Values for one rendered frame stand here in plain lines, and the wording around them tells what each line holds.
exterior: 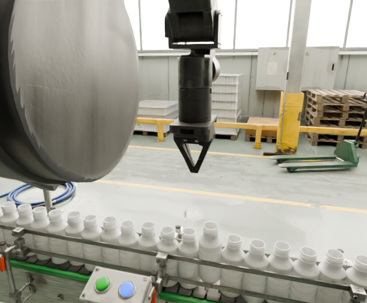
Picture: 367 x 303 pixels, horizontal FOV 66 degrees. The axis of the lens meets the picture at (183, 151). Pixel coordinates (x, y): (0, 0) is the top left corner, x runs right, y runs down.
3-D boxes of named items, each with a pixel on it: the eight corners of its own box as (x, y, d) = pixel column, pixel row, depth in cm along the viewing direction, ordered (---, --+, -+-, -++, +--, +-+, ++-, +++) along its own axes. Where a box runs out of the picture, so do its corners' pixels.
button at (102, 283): (112, 280, 64) (110, 277, 64) (106, 293, 62) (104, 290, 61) (100, 278, 65) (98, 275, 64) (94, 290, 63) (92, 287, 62)
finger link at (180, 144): (216, 165, 56) (217, 118, 53) (210, 179, 49) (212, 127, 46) (183, 162, 57) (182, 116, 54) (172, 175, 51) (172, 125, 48)
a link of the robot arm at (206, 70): (173, 50, 44) (209, 49, 42) (184, 51, 50) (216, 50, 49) (174, 95, 46) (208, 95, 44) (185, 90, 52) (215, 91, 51)
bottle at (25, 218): (42, 254, 90) (34, 208, 85) (21, 259, 88) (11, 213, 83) (43, 243, 95) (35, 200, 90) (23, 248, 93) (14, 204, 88)
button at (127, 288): (136, 285, 63) (135, 282, 62) (131, 299, 61) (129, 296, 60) (124, 282, 64) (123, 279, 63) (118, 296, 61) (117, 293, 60)
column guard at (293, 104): (295, 151, 526) (303, 92, 493) (298, 157, 495) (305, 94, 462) (273, 149, 536) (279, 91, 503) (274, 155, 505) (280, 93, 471)
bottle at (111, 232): (117, 258, 89) (113, 211, 84) (127, 267, 84) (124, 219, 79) (100, 267, 85) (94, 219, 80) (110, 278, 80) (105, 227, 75)
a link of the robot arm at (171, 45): (163, 10, 43) (219, 7, 41) (183, 20, 54) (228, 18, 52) (165, 89, 47) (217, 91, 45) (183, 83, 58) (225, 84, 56)
